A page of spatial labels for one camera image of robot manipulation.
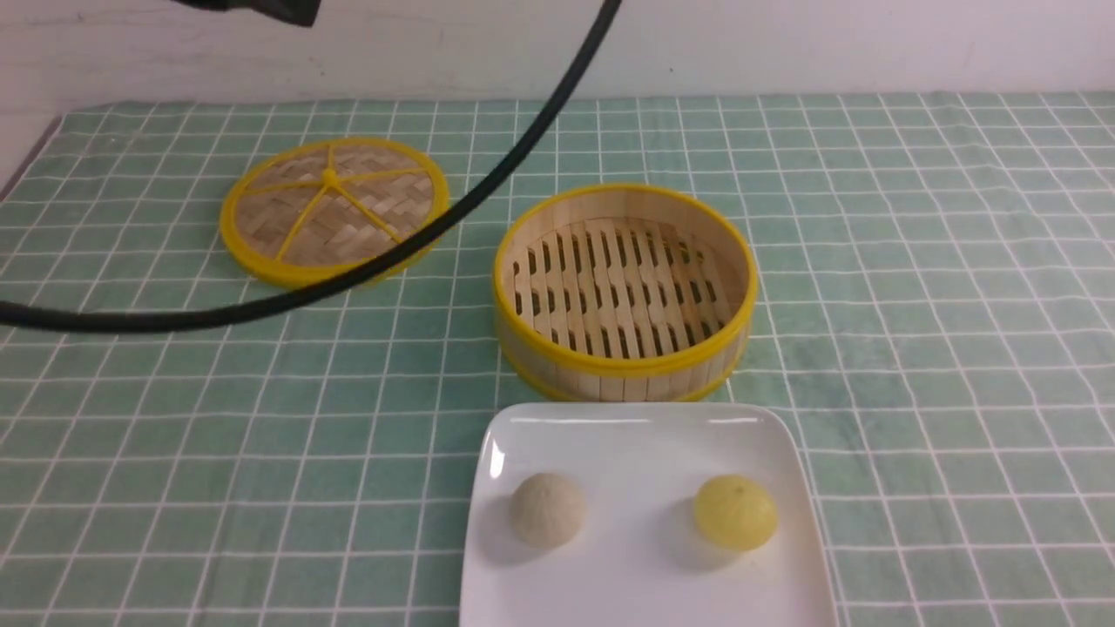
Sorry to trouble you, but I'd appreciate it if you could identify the white steamed bun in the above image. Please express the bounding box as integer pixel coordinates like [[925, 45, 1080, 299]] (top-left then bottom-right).
[[510, 472, 588, 550]]

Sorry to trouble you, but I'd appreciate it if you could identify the yellow steamed bun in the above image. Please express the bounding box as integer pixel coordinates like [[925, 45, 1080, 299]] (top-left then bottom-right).
[[694, 474, 778, 552]]

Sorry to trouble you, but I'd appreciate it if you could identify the yellow bamboo steamer lid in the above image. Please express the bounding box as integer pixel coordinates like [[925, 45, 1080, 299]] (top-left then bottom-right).
[[219, 138, 450, 289]]

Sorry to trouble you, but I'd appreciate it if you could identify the green checkered tablecloth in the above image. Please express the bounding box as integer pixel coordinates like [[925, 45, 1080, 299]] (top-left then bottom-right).
[[1, 91, 1114, 626]]

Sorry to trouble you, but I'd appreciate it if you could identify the black cable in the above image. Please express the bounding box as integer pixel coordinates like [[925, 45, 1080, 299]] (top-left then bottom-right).
[[0, 0, 624, 334]]

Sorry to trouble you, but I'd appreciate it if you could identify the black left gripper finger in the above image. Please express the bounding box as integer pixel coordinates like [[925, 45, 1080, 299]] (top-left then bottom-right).
[[174, 0, 321, 29]]

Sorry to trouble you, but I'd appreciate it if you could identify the white square plate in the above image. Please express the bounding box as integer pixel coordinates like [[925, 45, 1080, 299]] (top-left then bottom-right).
[[458, 402, 838, 626]]

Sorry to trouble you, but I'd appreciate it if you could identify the yellow bamboo steamer basket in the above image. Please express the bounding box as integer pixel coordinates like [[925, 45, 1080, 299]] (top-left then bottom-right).
[[491, 184, 760, 402]]

